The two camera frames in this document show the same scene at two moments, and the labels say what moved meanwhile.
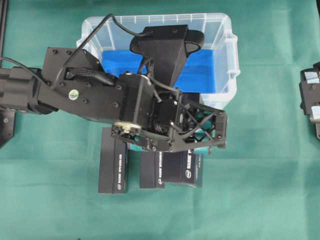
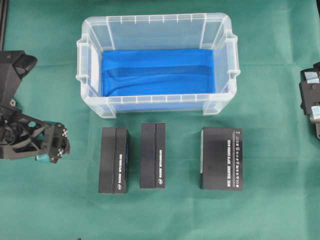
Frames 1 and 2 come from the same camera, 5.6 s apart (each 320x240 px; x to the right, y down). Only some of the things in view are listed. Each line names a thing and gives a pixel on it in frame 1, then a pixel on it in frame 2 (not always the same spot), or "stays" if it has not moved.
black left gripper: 176,125 to 21,135
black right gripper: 310,85 stays
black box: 183,169 to 221,159
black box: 113,168 stays
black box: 151,170 stays
